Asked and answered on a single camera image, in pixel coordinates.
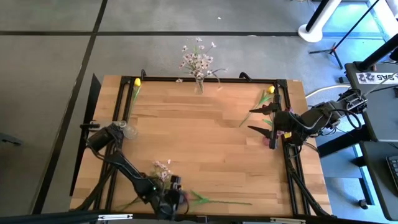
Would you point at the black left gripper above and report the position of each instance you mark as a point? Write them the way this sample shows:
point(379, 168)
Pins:
point(169, 203)

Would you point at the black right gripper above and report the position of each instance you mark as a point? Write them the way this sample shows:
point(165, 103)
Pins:
point(284, 124)

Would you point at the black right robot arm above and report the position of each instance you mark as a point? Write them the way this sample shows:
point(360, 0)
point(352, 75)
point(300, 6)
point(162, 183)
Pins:
point(323, 116)

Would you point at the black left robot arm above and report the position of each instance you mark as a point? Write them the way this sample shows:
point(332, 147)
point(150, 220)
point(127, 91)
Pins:
point(130, 171)

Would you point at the purple glass vase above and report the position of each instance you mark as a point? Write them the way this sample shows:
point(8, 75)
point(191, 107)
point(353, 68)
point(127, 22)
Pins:
point(266, 141)

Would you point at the slim clear glass vase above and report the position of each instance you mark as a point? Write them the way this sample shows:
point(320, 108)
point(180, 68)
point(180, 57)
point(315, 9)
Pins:
point(199, 87)

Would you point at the wide clear glass vase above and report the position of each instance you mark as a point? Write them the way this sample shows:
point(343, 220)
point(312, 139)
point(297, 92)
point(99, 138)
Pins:
point(128, 131)

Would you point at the black table clamp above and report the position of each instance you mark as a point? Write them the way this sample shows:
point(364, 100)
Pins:
point(245, 76)
point(143, 74)

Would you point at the small black floor box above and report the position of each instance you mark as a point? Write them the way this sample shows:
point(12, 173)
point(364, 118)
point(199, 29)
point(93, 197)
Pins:
point(342, 80)

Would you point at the fallen pink blossom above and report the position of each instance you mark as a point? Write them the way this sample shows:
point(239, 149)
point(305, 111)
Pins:
point(179, 80)

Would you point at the white floor stand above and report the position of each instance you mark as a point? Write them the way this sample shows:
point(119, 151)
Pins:
point(311, 33)

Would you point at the black tripod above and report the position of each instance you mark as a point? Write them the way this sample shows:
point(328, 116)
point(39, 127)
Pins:
point(334, 49)

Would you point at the white printed label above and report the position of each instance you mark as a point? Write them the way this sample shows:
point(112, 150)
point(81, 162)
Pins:
point(373, 77)

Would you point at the black desk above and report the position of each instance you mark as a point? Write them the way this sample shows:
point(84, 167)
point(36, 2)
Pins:
point(382, 109)
point(381, 183)

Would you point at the black caster wheel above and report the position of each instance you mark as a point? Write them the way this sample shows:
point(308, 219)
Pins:
point(362, 204)

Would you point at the black slanted pole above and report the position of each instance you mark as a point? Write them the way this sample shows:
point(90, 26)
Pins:
point(377, 53)

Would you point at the black lower desk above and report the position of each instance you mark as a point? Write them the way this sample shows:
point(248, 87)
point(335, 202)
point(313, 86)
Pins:
point(381, 183)

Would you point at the black keyboard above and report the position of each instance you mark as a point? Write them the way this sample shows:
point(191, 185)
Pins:
point(394, 171)

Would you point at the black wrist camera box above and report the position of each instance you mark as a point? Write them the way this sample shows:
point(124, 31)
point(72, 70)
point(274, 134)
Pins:
point(176, 183)

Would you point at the black aluminium table frame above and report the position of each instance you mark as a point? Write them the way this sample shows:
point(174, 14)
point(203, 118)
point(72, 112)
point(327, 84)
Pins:
point(224, 80)

